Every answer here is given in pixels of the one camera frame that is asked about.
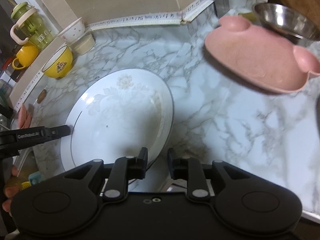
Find yellow mug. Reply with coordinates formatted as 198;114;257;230
12;42;39;70

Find cream ceramic bowl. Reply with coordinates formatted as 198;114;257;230
74;34;95;55

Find green juicer cup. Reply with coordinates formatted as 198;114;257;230
10;2;54;50

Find person's hand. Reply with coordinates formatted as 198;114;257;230
2;166;20;216

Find white dotted bowl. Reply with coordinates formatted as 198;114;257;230
58;17;85;43

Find yellow enamel bowl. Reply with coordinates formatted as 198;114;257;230
41;45;73;79

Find small pink bowls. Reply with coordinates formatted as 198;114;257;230
17;104;32;129

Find stainless steel bowl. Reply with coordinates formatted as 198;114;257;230
252;2;319;47

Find large white floral plate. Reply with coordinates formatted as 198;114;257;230
60;68;174;171

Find pink bear-shaped plate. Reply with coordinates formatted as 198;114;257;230
204;16;319;94

